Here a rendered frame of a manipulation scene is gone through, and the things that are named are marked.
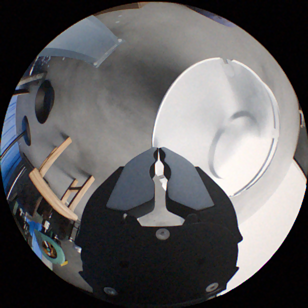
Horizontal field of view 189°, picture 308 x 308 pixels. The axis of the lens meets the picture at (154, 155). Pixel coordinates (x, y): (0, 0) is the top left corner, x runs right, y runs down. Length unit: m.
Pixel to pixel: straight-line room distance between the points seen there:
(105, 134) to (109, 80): 0.26
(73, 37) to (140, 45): 0.30
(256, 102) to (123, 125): 0.47
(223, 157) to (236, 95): 0.09
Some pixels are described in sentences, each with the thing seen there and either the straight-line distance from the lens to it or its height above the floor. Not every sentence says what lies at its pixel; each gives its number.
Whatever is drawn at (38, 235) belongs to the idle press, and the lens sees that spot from 3.34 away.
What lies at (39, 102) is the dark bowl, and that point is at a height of 0.03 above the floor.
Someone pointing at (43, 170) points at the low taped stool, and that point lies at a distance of 0.57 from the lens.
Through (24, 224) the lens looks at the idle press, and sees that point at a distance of 1.93.
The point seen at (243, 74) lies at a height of 0.32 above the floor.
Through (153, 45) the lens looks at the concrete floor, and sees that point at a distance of 0.51.
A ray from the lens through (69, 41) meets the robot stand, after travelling 0.37.
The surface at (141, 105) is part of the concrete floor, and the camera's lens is 0.45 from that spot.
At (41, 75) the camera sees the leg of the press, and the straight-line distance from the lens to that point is 0.96.
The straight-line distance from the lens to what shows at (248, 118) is 0.18.
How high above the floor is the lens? 0.44
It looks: 58 degrees down
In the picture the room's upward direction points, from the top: 179 degrees counter-clockwise
